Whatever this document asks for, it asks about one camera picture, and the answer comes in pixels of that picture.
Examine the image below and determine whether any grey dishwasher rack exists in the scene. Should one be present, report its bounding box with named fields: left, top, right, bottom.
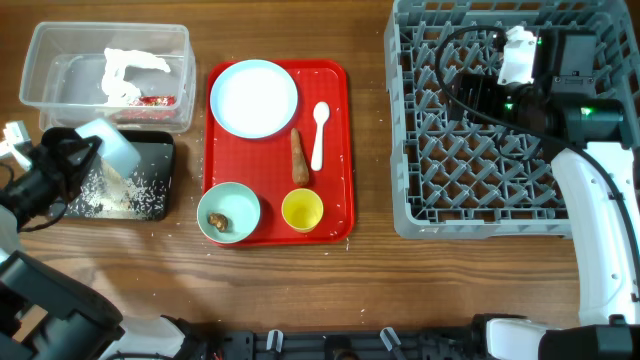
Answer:
left=384, top=1, right=639, bottom=239

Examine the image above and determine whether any large light blue plate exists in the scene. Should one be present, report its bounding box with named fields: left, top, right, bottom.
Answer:
left=209, top=59, right=299, bottom=139

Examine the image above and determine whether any black waste tray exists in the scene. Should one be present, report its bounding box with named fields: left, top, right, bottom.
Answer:
left=48, top=130, right=176, bottom=221

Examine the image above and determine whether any red serving tray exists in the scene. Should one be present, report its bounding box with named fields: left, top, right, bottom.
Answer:
left=203, top=59, right=355, bottom=248

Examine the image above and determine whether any light blue bowl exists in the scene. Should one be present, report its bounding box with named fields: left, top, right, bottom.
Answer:
left=75, top=119, right=141, bottom=178

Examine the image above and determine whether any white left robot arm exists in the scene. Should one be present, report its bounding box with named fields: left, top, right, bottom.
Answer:
left=1, top=120, right=189, bottom=359

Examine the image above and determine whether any red snack wrapper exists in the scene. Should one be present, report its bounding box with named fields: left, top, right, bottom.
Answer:
left=128, top=96, right=176, bottom=107

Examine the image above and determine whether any clear plastic bin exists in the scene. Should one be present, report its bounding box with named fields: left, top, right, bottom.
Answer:
left=19, top=22, right=197, bottom=133

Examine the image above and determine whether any white plastic spoon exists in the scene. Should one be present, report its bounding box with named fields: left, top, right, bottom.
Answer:
left=311, top=102, right=330, bottom=171

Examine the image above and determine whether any pale green bowl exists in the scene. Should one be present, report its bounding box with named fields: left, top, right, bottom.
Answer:
left=196, top=182, right=262, bottom=245

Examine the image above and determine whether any white tissue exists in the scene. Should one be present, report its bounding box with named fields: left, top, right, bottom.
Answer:
left=101, top=48, right=171, bottom=106

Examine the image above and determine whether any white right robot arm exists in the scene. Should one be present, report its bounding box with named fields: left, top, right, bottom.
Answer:
left=443, top=71, right=639, bottom=359

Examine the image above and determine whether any brown food scrap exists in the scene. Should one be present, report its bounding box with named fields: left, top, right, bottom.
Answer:
left=207, top=212, right=229, bottom=233

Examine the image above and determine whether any yellow plastic cup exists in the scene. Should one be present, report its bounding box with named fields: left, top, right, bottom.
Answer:
left=281, top=188, right=324, bottom=233

